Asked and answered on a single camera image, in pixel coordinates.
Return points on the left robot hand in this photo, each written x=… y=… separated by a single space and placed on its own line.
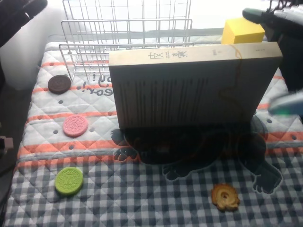
x=16 y=16

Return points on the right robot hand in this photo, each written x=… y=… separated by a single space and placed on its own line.
x=291 y=59

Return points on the grey hardcover book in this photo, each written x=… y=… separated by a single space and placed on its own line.
x=189 y=89

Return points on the yellow cube block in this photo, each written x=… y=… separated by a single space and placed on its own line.
x=246 y=33

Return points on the brown sandwich cookie toy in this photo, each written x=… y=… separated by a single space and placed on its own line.
x=59 y=84

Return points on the pink sandwich cookie toy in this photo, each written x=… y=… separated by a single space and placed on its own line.
x=75 y=125

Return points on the small brown box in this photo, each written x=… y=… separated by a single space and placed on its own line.
x=6 y=144

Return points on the golden butter cookie toy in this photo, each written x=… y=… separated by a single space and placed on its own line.
x=225 y=196

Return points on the green sandwich cookie toy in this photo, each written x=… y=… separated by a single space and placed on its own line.
x=69 y=180

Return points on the grey quilt with bear print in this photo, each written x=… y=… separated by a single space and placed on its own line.
x=132 y=189

